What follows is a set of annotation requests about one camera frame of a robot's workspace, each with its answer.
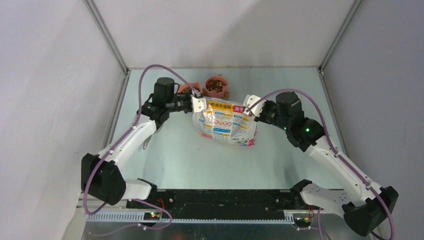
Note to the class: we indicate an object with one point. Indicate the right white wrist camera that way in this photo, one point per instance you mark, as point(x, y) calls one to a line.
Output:
point(253, 105)

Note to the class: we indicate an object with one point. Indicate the pink bowl with kibble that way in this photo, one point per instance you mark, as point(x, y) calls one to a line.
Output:
point(187, 88)

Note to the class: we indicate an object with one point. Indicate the cat food bag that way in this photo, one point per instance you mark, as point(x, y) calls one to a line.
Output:
point(225, 121)

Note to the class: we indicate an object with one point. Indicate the metal food scoop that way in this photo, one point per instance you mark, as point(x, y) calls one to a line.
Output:
point(148, 139)

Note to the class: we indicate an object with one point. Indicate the empty pink bowl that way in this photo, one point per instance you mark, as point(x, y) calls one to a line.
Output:
point(217, 86)

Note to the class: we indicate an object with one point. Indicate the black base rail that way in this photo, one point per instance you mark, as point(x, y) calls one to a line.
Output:
point(227, 204)

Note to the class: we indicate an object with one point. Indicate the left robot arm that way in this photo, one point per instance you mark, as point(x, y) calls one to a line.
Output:
point(101, 173)

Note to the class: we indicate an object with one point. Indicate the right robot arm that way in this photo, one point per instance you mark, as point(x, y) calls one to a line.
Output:
point(362, 203)

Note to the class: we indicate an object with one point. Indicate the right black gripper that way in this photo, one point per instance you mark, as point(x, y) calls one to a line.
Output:
point(262, 116)

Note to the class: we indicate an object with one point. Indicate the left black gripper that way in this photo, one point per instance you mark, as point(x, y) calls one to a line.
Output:
point(188, 96)

